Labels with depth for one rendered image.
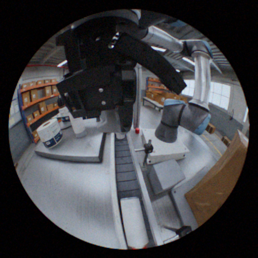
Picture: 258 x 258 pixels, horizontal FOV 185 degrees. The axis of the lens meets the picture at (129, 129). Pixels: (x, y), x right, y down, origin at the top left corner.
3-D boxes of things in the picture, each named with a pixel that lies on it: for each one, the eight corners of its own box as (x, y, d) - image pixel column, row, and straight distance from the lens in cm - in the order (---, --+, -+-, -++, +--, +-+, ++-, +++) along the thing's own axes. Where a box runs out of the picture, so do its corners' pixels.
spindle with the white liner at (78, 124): (78, 131, 63) (69, 92, 57) (88, 130, 58) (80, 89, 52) (73, 138, 56) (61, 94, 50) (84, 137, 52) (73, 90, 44)
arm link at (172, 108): (166, 116, 53) (170, 98, 52) (184, 125, 49) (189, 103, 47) (156, 119, 43) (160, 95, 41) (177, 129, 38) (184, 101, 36)
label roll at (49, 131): (56, 148, 58) (46, 129, 53) (41, 148, 74) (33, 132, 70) (66, 132, 71) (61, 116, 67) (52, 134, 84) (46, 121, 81)
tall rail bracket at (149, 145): (131, 165, 37) (132, 138, 24) (145, 163, 38) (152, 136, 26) (132, 171, 35) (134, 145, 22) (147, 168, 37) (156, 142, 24)
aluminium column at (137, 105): (132, 126, 66) (133, 48, 68) (137, 126, 67) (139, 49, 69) (133, 129, 62) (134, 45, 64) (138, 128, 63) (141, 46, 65)
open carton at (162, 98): (154, 103, 228) (155, 90, 225) (168, 104, 255) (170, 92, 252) (161, 106, 195) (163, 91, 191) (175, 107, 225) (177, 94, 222)
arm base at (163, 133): (152, 129, 52) (154, 115, 49) (170, 130, 59) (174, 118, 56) (158, 143, 40) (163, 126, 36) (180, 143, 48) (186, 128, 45)
